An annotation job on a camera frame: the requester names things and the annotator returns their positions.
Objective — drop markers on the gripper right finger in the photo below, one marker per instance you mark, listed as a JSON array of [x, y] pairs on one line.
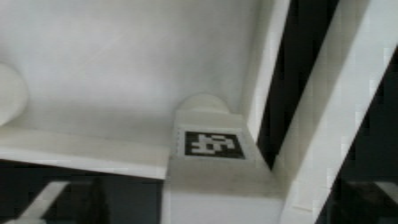
[[361, 204]]

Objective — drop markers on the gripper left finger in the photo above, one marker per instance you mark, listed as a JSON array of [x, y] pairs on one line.
[[70, 203]]

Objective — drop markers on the white table leg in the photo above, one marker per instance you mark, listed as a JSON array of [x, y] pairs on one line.
[[221, 190]]

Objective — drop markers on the white square tabletop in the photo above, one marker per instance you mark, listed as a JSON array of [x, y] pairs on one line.
[[116, 57]]

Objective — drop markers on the white U-shaped fence wall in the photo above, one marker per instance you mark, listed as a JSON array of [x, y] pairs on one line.
[[347, 73]]

